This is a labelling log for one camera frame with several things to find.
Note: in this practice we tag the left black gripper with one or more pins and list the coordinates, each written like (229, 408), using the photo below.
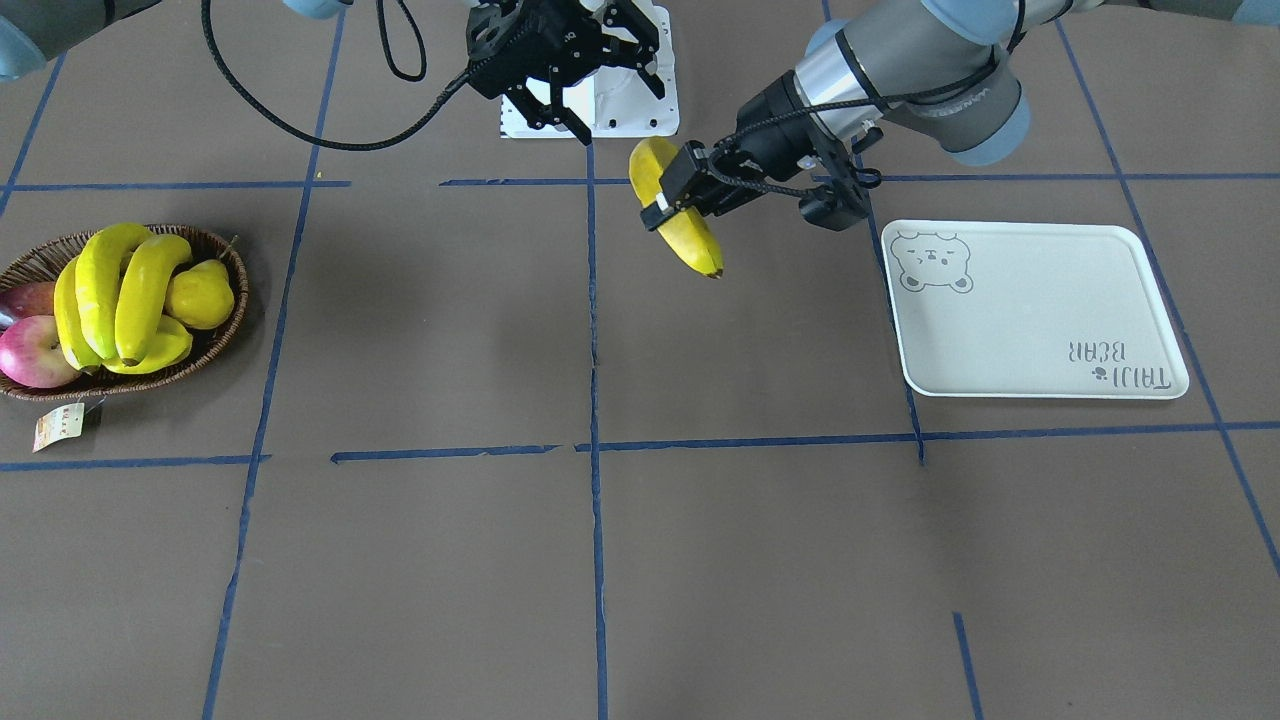
(772, 118)

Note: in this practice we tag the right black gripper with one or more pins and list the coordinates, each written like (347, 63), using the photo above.
(541, 33)

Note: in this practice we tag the yellow banana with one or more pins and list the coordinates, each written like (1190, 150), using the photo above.
(142, 295)
(98, 277)
(72, 343)
(685, 231)

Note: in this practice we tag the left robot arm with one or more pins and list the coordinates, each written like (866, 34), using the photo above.
(939, 68)

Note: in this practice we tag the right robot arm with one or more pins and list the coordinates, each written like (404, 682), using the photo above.
(38, 32)

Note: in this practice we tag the brown wicker basket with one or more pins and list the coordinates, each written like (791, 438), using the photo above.
(44, 262)

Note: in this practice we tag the light grey bear tray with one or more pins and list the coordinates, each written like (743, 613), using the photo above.
(1029, 310)

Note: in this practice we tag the yellow pear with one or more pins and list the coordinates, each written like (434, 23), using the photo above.
(201, 297)

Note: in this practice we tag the dark red mango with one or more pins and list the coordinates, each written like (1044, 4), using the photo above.
(22, 302)

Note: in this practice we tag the pink red apple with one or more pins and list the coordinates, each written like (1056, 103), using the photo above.
(31, 354)

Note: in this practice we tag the white paper price tag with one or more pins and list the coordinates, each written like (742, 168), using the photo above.
(63, 422)

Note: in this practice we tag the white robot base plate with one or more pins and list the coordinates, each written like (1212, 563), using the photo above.
(612, 102)

